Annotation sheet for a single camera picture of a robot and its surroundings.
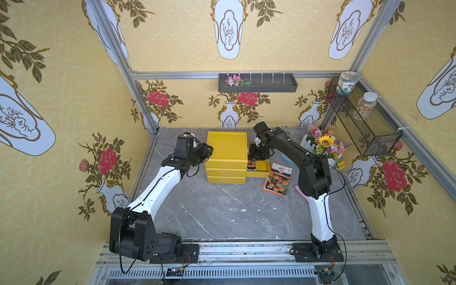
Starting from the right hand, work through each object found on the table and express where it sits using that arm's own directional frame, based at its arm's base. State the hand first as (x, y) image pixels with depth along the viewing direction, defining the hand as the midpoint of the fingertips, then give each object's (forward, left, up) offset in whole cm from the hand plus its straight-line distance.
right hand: (255, 154), depth 98 cm
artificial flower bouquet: (0, -33, +11) cm, 35 cm away
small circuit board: (-54, +34, -8) cm, 64 cm away
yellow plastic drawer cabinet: (-13, +14, +10) cm, 22 cm away
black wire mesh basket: (+3, -52, +20) cm, 56 cm away
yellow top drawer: (-10, -3, 0) cm, 10 cm away
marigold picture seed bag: (-13, -12, -7) cm, 19 cm away
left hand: (-7, +26, +12) cm, 29 cm away
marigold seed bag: (-7, +2, -1) cm, 7 cm away
